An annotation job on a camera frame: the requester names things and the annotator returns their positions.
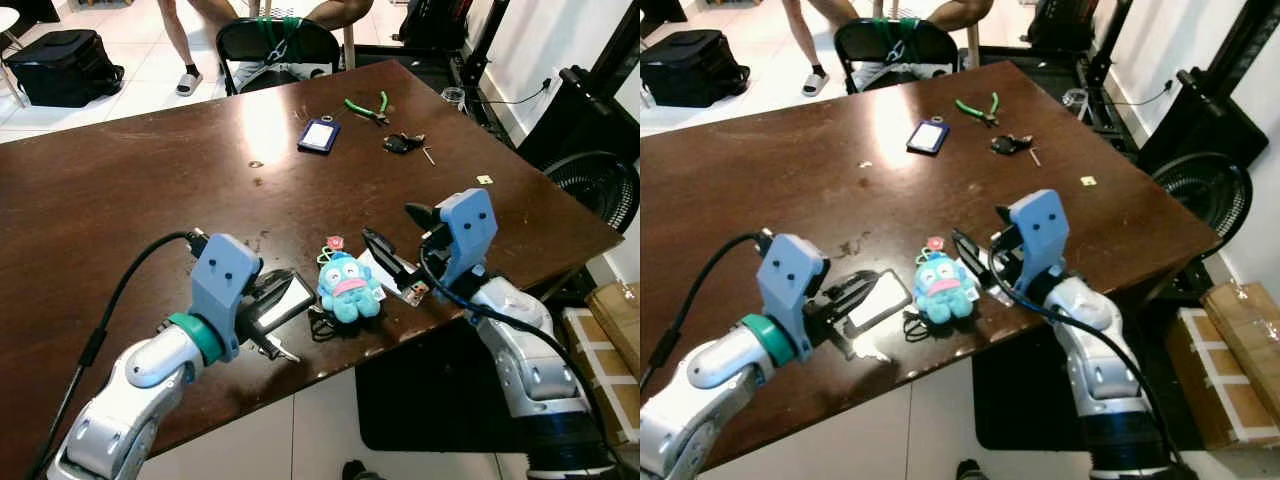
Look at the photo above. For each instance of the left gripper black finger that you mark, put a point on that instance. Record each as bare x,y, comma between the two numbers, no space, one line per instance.
265,343
845,342
850,283
277,279

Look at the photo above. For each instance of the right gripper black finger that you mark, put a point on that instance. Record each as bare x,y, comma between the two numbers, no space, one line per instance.
1008,214
974,256
388,258
421,215

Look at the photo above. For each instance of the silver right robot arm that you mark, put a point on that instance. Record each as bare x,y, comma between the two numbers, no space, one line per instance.
530,370
1100,370

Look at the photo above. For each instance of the small silver key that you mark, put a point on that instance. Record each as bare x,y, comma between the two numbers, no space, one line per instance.
286,352

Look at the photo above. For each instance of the black framed clear card holder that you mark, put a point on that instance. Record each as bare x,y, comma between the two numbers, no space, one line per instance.
880,300
290,305

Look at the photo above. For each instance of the black car key bunch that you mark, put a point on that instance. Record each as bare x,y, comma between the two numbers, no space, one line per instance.
1006,144
398,144

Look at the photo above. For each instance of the blue card holder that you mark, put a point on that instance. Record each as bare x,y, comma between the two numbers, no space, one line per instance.
928,136
318,135

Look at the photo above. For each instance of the dark brown wooden table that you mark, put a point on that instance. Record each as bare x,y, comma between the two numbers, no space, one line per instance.
150,190
780,190

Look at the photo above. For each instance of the clear glass jar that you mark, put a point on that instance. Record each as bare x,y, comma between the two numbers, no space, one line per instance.
1075,99
455,98

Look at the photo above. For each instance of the black floor mat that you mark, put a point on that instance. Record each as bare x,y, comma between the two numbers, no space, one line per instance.
430,400
1030,410

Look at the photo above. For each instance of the black robot foot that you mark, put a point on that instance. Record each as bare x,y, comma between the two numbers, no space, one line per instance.
355,470
970,470

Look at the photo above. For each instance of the black floor fan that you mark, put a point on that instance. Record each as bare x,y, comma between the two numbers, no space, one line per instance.
600,192
1200,195

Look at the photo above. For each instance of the black equipment case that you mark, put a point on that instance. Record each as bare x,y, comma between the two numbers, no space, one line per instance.
1210,130
590,130

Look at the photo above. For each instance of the plain brown cardboard box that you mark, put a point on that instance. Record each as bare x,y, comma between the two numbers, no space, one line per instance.
1250,315
620,310

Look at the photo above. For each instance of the black box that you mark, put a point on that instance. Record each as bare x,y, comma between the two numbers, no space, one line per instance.
435,20
1065,20

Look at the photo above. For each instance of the white slipper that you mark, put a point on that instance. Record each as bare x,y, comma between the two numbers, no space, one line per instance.
190,84
816,84

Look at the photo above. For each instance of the person's bare leg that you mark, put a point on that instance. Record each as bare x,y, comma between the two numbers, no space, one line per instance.
840,8
345,10
215,8
178,35
803,35
965,10

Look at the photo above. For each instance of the cardboard box with white tape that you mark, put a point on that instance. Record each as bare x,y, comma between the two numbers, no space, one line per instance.
600,400
1230,400

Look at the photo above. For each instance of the black folding chair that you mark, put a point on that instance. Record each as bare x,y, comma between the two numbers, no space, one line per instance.
240,40
860,40

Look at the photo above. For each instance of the black fabric bag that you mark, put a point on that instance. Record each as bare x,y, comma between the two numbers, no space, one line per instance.
695,70
60,70

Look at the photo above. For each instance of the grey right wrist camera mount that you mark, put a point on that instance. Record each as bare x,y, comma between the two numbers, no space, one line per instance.
468,225
1038,225

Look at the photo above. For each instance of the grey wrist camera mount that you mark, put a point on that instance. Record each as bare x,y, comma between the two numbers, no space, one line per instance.
222,280
1038,225
790,280
468,225

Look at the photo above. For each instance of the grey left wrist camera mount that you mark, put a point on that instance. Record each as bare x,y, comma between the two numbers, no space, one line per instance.
222,280
790,280

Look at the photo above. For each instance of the black metal frame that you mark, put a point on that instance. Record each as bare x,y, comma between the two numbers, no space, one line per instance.
493,30
1108,30

